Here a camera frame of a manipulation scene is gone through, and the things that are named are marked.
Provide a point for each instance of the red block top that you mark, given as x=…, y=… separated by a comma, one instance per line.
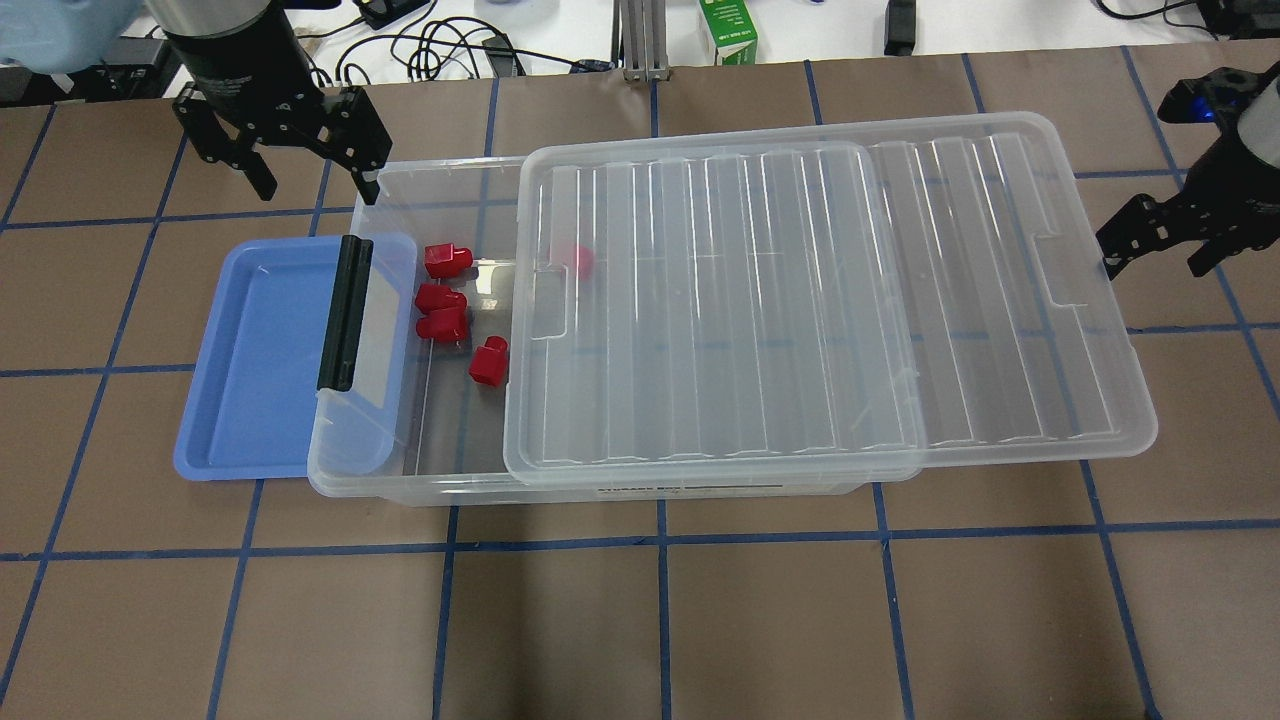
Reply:
x=444, y=261

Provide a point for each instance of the clear plastic box lid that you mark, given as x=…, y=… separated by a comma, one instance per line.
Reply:
x=1017, y=361

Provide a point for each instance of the green white carton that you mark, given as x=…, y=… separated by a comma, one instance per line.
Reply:
x=729, y=32

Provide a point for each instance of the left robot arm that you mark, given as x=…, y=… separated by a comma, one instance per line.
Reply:
x=63, y=38

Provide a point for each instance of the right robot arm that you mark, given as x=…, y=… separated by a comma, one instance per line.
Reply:
x=916, y=208

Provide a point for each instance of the blue plastic tray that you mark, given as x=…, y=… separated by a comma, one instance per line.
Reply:
x=253, y=410

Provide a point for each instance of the black power adapter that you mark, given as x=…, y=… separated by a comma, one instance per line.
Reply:
x=899, y=28

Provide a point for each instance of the clear plastic storage box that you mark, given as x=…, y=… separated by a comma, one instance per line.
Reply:
x=440, y=440

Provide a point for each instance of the aluminium frame post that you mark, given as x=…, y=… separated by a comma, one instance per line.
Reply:
x=640, y=48

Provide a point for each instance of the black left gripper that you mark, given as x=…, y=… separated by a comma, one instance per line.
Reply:
x=237, y=62

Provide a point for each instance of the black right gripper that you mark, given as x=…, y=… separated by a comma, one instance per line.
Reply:
x=1218, y=192

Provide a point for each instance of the red block bottom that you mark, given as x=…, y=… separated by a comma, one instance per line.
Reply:
x=490, y=363

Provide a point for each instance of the black box latch handle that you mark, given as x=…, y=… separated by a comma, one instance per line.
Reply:
x=346, y=314

